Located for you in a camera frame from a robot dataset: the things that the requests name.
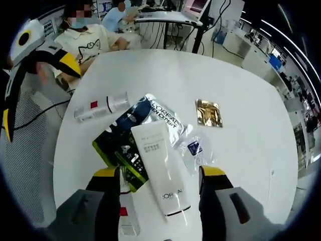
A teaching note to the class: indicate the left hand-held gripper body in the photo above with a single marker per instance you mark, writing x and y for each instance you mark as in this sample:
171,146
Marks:
25,47

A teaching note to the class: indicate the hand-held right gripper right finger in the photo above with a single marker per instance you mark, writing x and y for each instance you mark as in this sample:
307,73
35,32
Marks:
208,200

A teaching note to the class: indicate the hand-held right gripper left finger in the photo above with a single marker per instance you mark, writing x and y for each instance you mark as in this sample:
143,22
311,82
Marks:
105,200

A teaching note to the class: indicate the red collar skincare bottle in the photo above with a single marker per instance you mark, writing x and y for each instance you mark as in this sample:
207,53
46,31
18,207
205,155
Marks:
129,218

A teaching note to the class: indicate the green black skincare packet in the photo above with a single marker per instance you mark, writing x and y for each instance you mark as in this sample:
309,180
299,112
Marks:
130,173

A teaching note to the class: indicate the clear skincare sachet blue label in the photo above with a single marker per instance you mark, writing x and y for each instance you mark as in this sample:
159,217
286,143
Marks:
195,149

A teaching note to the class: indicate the white skincare tube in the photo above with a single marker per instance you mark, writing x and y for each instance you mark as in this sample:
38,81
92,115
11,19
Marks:
160,160

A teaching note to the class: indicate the gold foil skincare sachet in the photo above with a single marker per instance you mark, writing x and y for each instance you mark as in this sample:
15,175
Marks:
209,113

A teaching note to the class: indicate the silver blue skincare packet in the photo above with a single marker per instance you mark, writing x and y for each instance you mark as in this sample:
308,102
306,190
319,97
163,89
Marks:
163,113

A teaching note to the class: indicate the grey mesh office chair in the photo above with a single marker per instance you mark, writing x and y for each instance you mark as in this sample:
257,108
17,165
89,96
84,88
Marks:
30,155

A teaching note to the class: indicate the white desk black legs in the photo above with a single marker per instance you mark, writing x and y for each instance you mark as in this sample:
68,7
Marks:
170,20

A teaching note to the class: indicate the blue board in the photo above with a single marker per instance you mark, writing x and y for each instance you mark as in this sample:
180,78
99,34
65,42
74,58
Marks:
275,62

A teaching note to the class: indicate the white office counter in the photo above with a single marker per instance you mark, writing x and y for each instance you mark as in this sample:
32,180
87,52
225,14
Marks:
240,45

